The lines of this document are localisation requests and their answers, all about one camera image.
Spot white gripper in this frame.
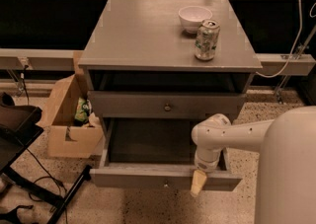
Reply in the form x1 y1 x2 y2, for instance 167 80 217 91
191 149 220 197

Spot grey drawer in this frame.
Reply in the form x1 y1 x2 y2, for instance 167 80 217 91
88 91 245 120
89 117 243 192

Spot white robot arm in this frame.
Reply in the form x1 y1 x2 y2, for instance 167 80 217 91
191 106 316 224

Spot grey top drawer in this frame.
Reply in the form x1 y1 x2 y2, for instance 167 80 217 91
88 91 245 120

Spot grey drawer cabinet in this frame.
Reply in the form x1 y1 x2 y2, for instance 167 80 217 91
78 0 263 173

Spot green chip bag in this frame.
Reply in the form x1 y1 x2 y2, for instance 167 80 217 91
74 98 92 125

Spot green white soda can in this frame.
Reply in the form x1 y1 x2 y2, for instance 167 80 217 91
195 19 220 61

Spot cardboard box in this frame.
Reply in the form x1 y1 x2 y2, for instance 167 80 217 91
39 51 103 158

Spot white ceramic bowl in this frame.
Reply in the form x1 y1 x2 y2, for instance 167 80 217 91
178 6 212 34

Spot black chair stand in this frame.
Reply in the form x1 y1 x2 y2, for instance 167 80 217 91
0 91 94 224

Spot black floor cable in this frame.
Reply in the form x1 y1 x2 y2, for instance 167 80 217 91
25 148 69 224

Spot white cable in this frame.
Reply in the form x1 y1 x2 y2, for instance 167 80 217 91
255 0 303 79

